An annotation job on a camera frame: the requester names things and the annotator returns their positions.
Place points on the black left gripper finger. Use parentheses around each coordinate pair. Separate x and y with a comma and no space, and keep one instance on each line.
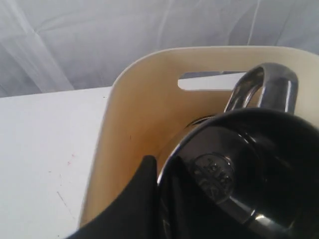
(133,214)

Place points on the cream bin with circle mark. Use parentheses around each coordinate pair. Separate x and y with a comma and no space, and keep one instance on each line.
(146,108)

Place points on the steel mug with solid handle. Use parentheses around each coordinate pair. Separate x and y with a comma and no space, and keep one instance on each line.
(250,172)

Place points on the white backdrop curtain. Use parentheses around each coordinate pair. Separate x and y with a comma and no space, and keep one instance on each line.
(60,45)

